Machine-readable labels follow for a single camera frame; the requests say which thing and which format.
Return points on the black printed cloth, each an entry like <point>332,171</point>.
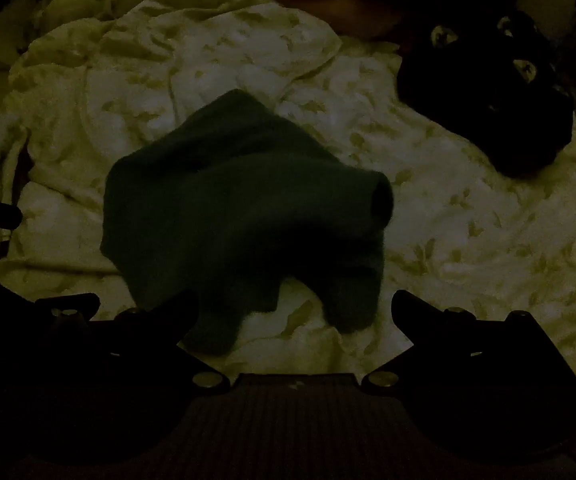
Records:
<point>508,100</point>

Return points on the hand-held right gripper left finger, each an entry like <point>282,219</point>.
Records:
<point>180,312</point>

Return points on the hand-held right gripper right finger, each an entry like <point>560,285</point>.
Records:
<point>410,312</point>

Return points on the white leaf-print blanket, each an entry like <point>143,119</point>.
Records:
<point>448,220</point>

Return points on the dark green small garment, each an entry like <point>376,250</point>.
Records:
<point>238,210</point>

